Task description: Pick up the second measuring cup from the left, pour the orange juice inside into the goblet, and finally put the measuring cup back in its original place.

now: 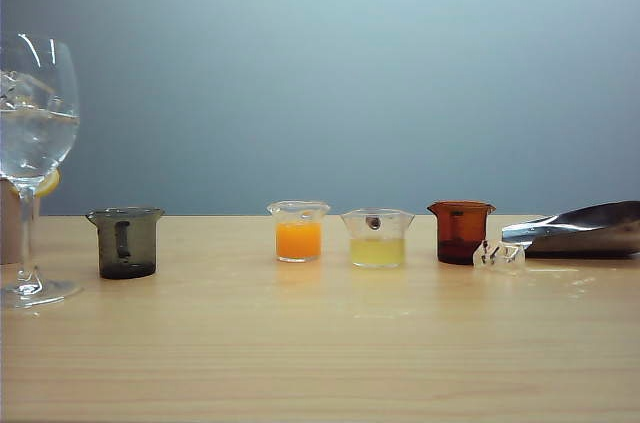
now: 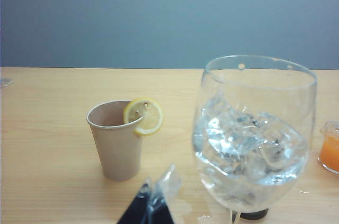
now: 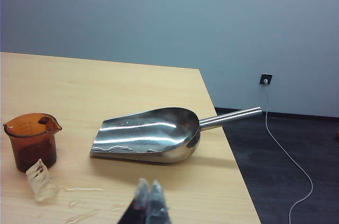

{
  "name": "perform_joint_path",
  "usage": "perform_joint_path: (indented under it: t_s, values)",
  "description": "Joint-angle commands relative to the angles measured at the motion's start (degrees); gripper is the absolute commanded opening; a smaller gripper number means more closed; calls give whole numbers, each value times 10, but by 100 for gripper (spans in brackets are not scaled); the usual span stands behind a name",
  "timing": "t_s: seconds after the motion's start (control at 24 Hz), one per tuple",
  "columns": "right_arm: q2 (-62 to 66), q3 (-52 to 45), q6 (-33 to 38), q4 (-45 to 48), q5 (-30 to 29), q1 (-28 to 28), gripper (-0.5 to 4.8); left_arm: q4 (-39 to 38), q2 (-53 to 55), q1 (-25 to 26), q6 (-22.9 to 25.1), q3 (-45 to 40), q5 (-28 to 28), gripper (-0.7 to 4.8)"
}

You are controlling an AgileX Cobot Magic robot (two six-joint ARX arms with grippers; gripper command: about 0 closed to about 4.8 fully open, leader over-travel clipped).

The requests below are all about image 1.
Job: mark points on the clear measuring cup orange juice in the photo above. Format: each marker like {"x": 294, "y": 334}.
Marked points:
{"x": 298, "y": 243}

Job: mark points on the clear measuring cup yellow juice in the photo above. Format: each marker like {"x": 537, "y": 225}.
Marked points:
{"x": 377, "y": 253}

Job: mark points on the amber brown measuring cup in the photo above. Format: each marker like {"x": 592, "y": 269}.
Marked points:
{"x": 457, "y": 233}

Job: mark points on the smoky grey measuring cup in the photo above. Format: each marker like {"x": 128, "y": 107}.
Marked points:
{"x": 140, "y": 243}

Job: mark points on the yellow lemon slice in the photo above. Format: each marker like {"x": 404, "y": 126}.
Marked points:
{"x": 50, "y": 185}

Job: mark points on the stainless steel ice scoop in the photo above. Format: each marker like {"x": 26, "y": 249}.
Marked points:
{"x": 590, "y": 233}

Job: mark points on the clear stemmed wine glass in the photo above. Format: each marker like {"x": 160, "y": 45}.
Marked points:
{"x": 35, "y": 143}

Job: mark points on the beige cylindrical block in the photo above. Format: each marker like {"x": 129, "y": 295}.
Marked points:
{"x": 7, "y": 223}

